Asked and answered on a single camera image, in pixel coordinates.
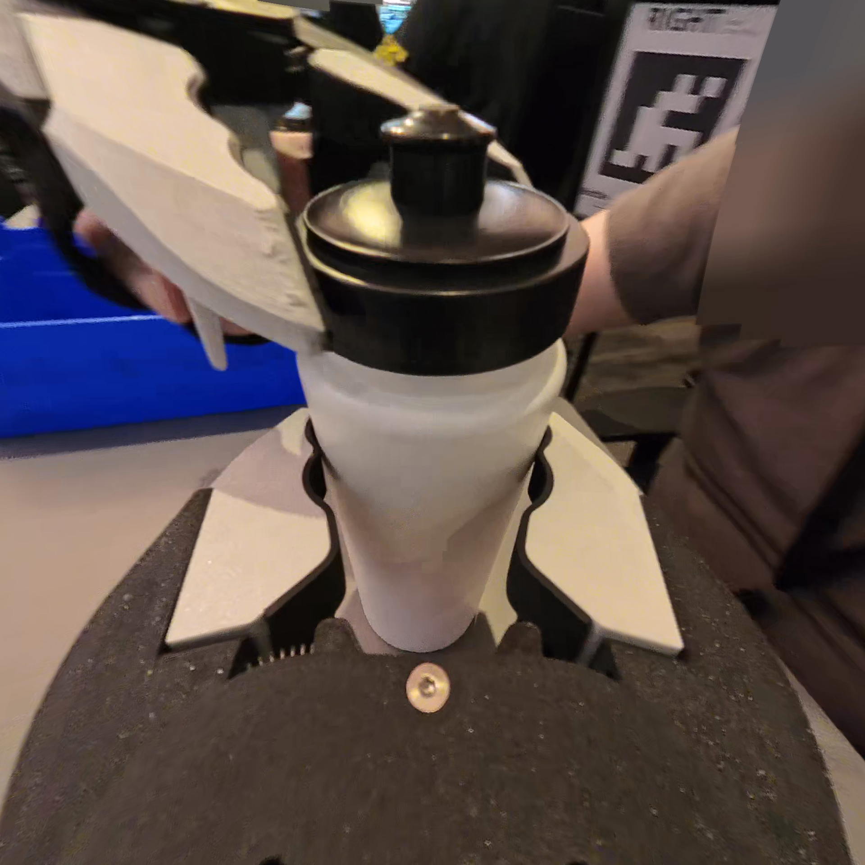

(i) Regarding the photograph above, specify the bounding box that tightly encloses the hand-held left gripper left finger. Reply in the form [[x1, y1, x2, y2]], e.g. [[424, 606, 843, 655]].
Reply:
[[164, 408, 350, 653]]

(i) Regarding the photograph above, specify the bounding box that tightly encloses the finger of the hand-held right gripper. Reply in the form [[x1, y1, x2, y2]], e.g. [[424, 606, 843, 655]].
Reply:
[[19, 12, 331, 371], [307, 47, 452, 131]]

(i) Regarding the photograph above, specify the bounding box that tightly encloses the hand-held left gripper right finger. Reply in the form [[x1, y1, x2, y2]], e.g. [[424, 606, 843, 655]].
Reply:
[[504, 411, 685, 665]]

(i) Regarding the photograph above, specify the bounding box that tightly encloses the white plastic bottle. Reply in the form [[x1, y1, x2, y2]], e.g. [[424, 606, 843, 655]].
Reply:
[[296, 337, 569, 653]]

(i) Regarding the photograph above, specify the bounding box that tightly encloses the blue plastic storage bin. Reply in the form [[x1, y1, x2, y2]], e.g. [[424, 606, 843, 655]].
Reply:
[[0, 219, 310, 439]]

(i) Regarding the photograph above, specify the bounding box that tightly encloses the black bottle lid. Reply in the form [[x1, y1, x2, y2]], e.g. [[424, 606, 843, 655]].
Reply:
[[300, 105, 591, 377]]

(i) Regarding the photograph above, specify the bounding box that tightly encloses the person's right forearm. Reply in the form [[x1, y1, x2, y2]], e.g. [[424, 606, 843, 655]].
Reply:
[[564, 208, 626, 339]]

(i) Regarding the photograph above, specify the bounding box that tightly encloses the black framed marker sign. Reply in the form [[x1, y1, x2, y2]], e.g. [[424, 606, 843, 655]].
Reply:
[[574, 0, 779, 219]]

